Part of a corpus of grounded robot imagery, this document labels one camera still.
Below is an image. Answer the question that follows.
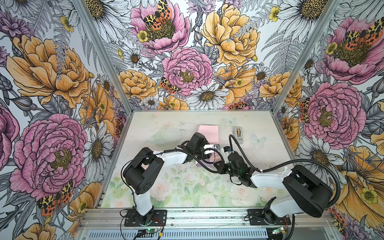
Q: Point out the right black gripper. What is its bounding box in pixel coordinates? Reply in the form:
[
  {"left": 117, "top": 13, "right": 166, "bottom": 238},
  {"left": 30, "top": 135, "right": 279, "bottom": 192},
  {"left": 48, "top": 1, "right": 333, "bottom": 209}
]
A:
[{"left": 213, "top": 160, "right": 241, "bottom": 178}]

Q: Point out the purple wrapping paper sheet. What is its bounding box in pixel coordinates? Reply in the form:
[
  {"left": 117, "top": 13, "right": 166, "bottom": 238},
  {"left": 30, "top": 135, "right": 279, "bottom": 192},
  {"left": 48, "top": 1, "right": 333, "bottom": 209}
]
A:
[{"left": 196, "top": 125, "right": 219, "bottom": 168}]

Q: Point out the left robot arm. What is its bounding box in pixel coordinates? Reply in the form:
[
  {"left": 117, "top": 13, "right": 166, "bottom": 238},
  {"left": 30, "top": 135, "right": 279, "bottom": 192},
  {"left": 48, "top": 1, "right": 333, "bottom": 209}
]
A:
[{"left": 121, "top": 141, "right": 225, "bottom": 226}]

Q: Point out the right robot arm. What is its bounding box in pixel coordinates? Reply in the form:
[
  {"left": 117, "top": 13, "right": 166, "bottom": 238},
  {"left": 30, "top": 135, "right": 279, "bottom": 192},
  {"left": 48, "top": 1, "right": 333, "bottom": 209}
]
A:
[{"left": 214, "top": 151, "right": 341, "bottom": 225}]

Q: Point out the grey tape dispenser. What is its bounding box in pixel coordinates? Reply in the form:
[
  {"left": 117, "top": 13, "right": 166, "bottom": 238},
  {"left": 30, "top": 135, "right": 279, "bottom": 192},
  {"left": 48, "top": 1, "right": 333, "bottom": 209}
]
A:
[{"left": 233, "top": 127, "right": 244, "bottom": 144}]

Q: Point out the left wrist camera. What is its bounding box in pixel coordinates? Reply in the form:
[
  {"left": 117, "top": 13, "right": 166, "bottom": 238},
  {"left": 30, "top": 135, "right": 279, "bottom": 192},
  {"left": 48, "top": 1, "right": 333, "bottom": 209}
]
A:
[{"left": 186, "top": 132, "right": 209, "bottom": 152}]

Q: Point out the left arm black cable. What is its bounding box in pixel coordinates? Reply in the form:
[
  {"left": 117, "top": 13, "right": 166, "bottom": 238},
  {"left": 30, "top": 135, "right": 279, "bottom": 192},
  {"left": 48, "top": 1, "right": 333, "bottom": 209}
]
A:
[{"left": 120, "top": 143, "right": 226, "bottom": 208}]

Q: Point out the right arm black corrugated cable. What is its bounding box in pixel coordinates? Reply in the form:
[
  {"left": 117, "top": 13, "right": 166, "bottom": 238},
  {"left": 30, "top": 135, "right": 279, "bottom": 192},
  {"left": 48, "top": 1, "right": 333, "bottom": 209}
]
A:
[{"left": 228, "top": 134, "right": 342, "bottom": 208}]

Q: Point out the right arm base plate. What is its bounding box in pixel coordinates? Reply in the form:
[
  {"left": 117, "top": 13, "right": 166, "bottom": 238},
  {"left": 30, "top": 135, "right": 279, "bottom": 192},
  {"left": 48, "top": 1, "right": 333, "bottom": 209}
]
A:
[{"left": 245, "top": 209, "right": 291, "bottom": 226}]

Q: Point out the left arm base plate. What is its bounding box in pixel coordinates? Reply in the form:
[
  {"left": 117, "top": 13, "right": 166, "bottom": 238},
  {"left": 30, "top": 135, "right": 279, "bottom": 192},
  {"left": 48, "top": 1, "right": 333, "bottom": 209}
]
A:
[{"left": 124, "top": 209, "right": 168, "bottom": 227}]

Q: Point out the white slotted cable duct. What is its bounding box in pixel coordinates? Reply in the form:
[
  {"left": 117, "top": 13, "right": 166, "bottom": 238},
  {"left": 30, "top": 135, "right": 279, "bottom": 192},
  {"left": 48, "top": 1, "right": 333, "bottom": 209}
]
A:
[{"left": 83, "top": 228, "right": 268, "bottom": 240}]

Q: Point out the aluminium front rail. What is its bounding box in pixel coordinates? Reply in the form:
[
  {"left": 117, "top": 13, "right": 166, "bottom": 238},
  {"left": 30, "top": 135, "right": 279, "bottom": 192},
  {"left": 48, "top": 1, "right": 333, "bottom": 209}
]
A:
[{"left": 77, "top": 207, "right": 337, "bottom": 230}]

